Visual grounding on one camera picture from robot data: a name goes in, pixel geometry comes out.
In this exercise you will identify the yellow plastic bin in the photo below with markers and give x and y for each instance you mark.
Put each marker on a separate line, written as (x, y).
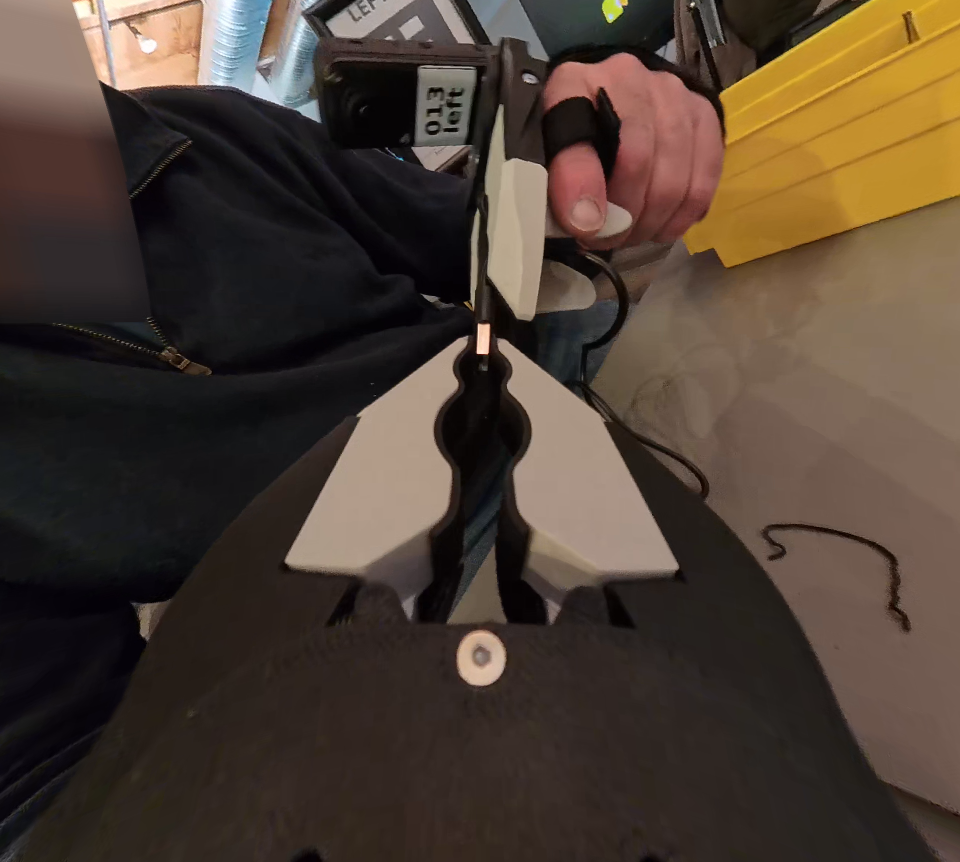
(825, 149)

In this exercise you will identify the person's left hand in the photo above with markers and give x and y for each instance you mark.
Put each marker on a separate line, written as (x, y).
(660, 149)

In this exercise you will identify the person's blue jeans leg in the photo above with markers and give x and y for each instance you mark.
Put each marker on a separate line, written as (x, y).
(577, 352)

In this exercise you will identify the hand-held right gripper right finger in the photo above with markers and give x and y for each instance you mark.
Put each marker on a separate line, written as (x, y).
(585, 494)

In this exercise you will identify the black twist tie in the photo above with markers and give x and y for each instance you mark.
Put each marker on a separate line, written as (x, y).
(894, 577)

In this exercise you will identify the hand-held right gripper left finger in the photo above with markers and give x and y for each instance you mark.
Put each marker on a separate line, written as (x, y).
(375, 487)

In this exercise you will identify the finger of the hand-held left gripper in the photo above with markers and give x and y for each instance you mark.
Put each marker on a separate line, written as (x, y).
(480, 254)
(517, 224)

